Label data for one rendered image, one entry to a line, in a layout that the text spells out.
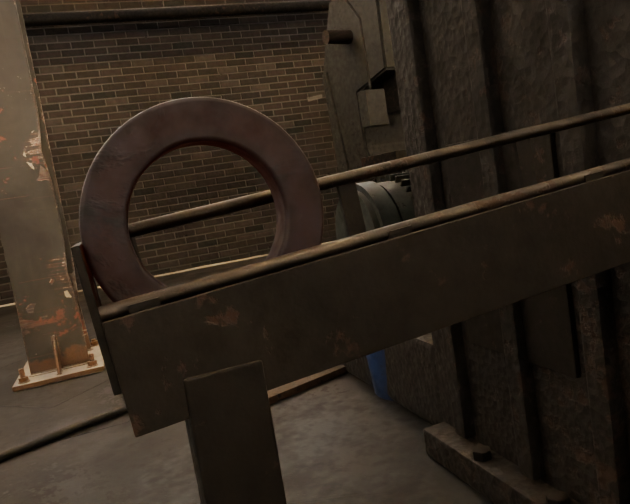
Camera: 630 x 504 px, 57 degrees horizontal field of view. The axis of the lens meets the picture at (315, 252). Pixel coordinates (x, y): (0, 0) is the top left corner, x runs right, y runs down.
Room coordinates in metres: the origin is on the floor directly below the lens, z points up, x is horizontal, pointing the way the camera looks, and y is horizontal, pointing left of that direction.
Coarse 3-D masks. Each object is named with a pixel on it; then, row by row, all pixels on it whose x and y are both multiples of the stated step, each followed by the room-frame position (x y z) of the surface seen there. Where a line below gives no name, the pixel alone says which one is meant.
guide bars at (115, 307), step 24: (600, 168) 0.54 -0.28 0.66; (624, 168) 0.55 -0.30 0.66; (528, 192) 0.51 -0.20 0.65; (432, 216) 0.48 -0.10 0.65; (456, 216) 0.49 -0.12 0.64; (336, 240) 0.46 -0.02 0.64; (360, 240) 0.46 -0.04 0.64; (264, 264) 0.43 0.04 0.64; (288, 264) 0.44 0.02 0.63; (168, 288) 0.41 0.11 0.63; (192, 288) 0.41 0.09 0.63; (216, 288) 0.42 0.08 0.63; (120, 312) 0.40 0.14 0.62
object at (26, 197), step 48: (0, 0) 2.71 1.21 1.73; (0, 48) 2.70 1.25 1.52; (0, 96) 2.69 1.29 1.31; (0, 144) 2.67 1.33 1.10; (48, 144) 3.01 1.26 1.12; (0, 192) 2.66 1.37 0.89; (48, 192) 2.72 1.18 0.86; (48, 240) 2.71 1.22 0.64; (48, 288) 2.70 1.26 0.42; (48, 336) 2.68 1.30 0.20
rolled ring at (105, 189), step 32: (128, 128) 0.43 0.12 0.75; (160, 128) 0.43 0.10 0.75; (192, 128) 0.44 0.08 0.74; (224, 128) 0.45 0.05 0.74; (256, 128) 0.46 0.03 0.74; (96, 160) 0.42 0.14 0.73; (128, 160) 0.43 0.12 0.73; (256, 160) 0.46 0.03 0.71; (288, 160) 0.46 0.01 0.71; (96, 192) 0.42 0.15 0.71; (128, 192) 0.42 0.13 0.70; (288, 192) 0.46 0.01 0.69; (320, 192) 0.47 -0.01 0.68; (96, 224) 0.42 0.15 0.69; (288, 224) 0.46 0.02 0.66; (320, 224) 0.47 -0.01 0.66; (96, 256) 0.41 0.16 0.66; (128, 256) 0.42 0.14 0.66; (128, 288) 0.42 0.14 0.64; (160, 288) 0.43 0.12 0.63
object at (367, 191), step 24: (360, 192) 1.87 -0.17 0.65; (384, 192) 1.83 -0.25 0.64; (408, 192) 1.86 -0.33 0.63; (336, 216) 2.05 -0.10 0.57; (384, 216) 1.76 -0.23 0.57; (408, 216) 1.80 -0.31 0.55; (360, 360) 1.91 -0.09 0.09; (408, 360) 1.57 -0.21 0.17; (432, 360) 1.45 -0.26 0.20; (408, 384) 1.59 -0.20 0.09; (432, 384) 1.46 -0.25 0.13; (408, 408) 1.62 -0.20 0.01; (432, 408) 1.48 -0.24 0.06
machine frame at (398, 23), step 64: (448, 0) 1.14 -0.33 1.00; (512, 0) 0.98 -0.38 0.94; (576, 0) 0.84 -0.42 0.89; (448, 64) 1.17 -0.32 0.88; (512, 64) 0.99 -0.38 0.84; (576, 64) 0.83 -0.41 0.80; (448, 128) 1.19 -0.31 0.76; (512, 128) 1.01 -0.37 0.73; (576, 128) 0.84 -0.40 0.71; (448, 192) 1.22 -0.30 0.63; (512, 320) 1.03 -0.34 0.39; (576, 320) 0.92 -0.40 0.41; (448, 384) 1.32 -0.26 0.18; (512, 384) 1.05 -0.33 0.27; (576, 384) 0.93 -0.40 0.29; (448, 448) 1.24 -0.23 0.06; (512, 448) 1.12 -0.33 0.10; (576, 448) 0.95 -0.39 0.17
